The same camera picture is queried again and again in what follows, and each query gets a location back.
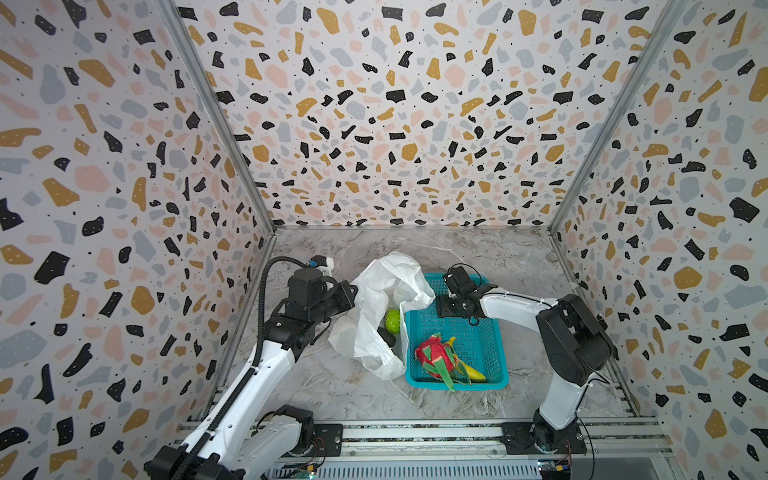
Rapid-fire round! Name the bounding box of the green lime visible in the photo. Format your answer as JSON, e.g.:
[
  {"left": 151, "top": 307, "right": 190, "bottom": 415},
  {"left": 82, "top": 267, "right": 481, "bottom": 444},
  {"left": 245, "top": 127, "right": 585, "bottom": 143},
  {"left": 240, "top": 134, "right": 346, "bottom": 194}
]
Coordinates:
[{"left": 385, "top": 309, "right": 401, "bottom": 335}]

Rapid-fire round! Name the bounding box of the white plastic bag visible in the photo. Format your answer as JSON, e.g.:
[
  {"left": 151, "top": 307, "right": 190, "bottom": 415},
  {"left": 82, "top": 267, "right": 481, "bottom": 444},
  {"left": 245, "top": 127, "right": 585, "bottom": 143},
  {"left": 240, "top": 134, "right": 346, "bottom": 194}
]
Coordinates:
[{"left": 329, "top": 252, "right": 435, "bottom": 381}]

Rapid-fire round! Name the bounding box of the red dragon fruit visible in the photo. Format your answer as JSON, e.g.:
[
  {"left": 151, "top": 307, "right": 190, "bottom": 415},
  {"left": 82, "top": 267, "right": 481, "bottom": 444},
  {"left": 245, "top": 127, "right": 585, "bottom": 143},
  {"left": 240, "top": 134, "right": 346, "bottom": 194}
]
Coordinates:
[{"left": 414, "top": 333, "right": 460, "bottom": 392}]

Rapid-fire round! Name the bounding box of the dark avocado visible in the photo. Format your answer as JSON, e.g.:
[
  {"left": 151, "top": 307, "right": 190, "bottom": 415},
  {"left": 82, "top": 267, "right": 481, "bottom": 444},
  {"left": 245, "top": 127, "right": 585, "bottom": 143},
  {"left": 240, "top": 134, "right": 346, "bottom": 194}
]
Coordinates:
[{"left": 377, "top": 327, "right": 397, "bottom": 348}]

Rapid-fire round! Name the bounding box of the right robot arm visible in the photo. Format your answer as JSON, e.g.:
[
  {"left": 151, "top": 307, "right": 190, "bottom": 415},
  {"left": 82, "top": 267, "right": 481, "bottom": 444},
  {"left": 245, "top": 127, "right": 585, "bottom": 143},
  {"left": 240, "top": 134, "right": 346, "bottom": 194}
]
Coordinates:
[{"left": 437, "top": 264, "right": 616, "bottom": 454}]

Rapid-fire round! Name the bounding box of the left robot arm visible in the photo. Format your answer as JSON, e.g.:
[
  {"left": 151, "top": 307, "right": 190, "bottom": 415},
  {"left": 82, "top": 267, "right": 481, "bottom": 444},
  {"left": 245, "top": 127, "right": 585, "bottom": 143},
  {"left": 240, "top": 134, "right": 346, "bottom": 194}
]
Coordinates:
[{"left": 145, "top": 262, "right": 358, "bottom": 479}]

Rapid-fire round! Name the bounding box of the teal plastic basket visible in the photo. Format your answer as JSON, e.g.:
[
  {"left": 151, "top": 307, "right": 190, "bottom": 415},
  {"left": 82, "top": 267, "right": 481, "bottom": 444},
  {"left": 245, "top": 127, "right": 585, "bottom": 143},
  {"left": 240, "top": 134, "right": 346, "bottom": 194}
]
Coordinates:
[{"left": 405, "top": 303, "right": 509, "bottom": 392}]

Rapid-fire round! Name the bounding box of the yellow banana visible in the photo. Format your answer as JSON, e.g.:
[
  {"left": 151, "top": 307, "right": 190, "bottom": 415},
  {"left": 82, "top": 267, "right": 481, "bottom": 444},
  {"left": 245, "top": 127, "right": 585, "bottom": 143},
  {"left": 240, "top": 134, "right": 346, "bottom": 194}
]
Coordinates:
[{"left": 445, "top": 336, "right": 487, "bottom": 383}]

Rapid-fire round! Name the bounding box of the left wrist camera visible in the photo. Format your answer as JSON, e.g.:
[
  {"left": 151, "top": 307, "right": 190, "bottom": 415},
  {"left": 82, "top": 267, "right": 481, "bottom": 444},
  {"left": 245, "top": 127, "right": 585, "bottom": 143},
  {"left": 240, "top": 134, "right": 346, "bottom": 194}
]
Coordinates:
[{"left": 309, "top": 255, "right": 335, "bottom": 271}]

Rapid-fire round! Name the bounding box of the black corrugated cable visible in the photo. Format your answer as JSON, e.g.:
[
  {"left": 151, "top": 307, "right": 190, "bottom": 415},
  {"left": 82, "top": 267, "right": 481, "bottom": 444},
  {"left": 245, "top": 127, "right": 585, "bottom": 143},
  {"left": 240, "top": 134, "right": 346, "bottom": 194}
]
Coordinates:
[{"left": 173, "top": 256, "right": 310, "bottom": 480}]

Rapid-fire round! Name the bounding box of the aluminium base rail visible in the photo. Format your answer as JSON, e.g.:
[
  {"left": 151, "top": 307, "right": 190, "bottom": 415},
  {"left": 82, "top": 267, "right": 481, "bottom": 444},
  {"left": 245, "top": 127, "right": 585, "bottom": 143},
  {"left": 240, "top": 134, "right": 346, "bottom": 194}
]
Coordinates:
[{"left": 173, "top": 416, "right": 673, "bottom": 480}]

